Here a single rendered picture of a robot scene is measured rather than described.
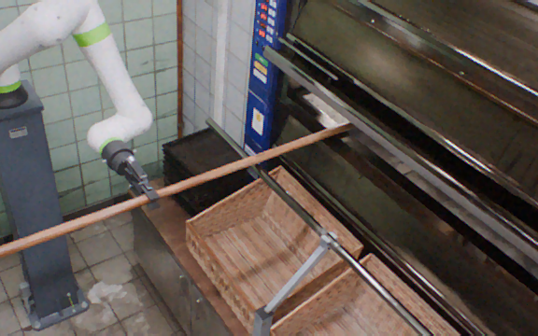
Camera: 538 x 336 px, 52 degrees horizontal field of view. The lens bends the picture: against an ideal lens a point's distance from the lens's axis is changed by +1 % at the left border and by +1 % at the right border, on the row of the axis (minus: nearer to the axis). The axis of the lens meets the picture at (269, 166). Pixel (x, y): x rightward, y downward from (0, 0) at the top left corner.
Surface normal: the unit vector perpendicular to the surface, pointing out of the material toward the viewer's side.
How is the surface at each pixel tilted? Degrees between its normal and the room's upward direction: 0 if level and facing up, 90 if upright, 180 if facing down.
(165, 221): 0
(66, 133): 90
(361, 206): 70
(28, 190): 90
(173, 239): 0
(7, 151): 90
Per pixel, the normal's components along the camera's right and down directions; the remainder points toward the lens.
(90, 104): 0.58, 0.56
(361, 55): -0.73, 0.04
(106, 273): 0.10, -0.77
